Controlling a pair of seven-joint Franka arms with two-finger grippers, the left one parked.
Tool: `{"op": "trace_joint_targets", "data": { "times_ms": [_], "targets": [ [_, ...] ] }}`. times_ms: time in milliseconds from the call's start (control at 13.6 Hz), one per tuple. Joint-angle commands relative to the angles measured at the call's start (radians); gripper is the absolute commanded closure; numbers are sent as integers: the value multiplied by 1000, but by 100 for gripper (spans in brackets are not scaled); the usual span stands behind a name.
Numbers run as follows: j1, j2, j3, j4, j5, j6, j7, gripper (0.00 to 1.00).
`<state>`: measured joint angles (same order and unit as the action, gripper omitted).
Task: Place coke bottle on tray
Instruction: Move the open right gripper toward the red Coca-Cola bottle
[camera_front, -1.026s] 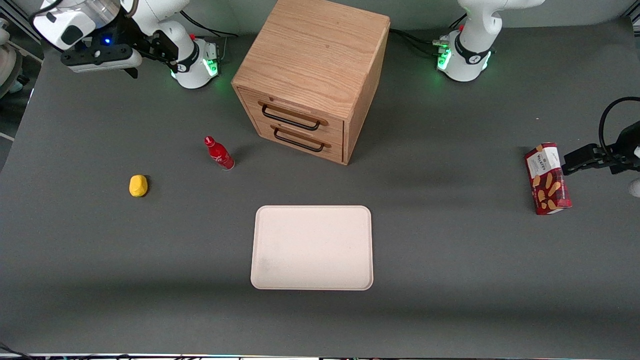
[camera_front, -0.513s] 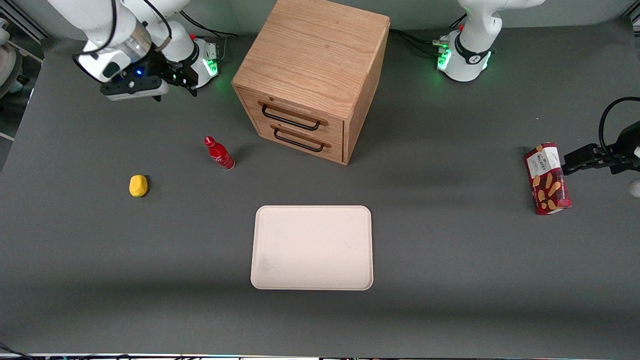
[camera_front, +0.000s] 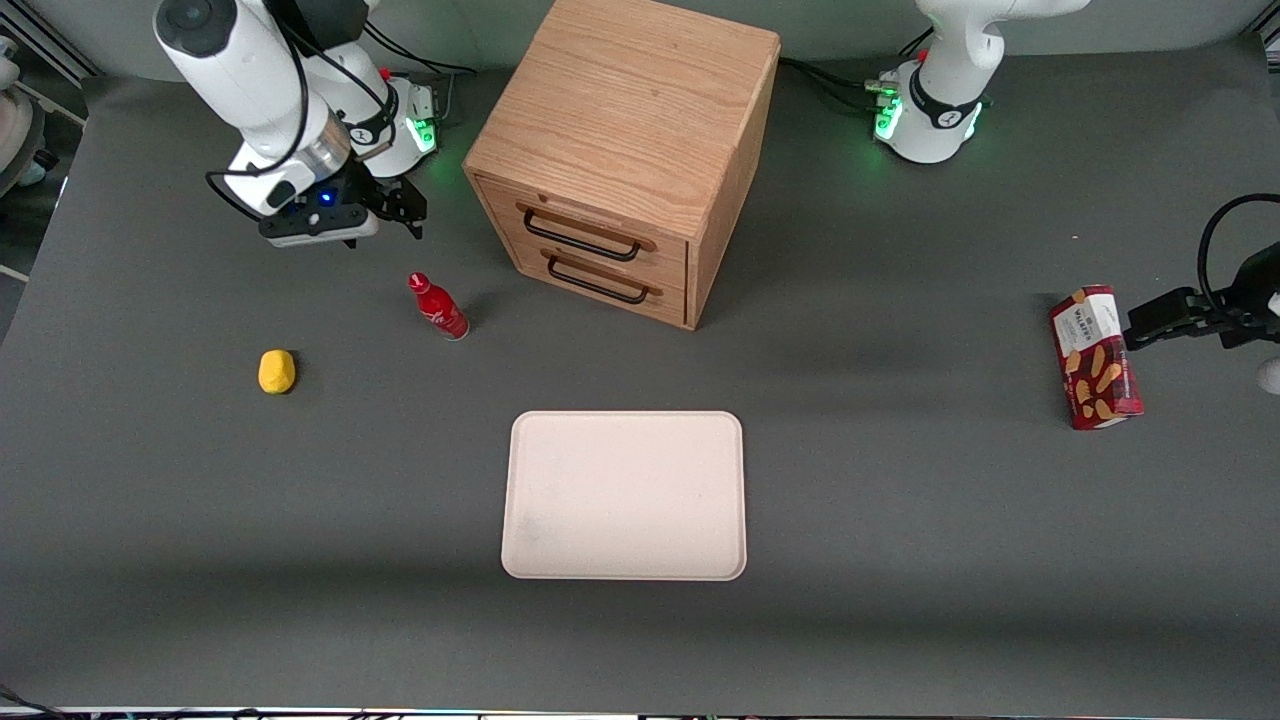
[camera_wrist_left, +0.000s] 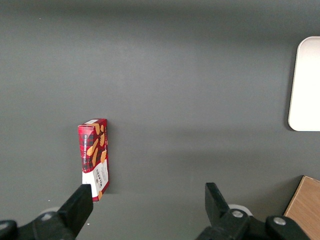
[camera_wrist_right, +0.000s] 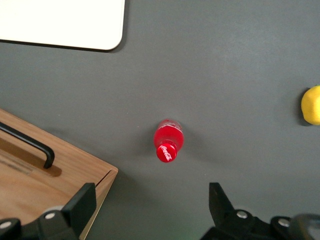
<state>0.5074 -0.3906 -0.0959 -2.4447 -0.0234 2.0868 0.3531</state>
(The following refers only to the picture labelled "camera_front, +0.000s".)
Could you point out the wooden two-drawer cabinet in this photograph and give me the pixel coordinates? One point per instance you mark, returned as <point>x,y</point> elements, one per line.
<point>620,110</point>

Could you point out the aluminium frame rail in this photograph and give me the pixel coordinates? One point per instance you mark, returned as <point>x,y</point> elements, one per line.
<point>50,45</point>

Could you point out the red coke bottle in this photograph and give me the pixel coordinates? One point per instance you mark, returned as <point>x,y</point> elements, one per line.
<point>440,312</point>

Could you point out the beige round background object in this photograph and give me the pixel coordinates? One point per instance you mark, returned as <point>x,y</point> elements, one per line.
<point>15,130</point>

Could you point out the beige rectangular tray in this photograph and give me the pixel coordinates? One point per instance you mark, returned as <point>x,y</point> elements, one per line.
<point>625,495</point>

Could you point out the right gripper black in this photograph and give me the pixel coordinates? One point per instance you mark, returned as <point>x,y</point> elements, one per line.
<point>368,197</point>

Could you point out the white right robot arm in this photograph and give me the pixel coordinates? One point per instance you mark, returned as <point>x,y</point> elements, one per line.
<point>250,80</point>

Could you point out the yellow lemon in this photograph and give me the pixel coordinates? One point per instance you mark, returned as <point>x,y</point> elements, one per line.
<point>277,372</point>

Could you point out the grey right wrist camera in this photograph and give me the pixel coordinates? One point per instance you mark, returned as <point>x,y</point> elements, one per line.
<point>320,228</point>

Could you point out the red cookie box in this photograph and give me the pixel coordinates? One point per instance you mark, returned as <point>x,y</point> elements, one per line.
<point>1100,370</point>

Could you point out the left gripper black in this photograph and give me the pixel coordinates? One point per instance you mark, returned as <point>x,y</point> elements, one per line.
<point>1246,300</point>

